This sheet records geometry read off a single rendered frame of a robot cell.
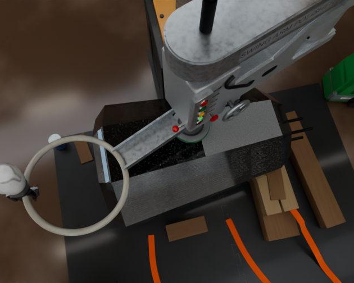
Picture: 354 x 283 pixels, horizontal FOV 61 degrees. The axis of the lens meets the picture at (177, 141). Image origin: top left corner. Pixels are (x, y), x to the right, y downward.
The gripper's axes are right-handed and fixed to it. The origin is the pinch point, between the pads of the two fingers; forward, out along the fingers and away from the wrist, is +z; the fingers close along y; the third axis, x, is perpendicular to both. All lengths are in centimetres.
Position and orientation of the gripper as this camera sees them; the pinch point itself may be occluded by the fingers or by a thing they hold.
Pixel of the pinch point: (29, 198)
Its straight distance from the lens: 162.9
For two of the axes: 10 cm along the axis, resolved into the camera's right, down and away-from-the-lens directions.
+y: 9.3, -2.2, 3.0
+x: -3.1, -9.0, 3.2
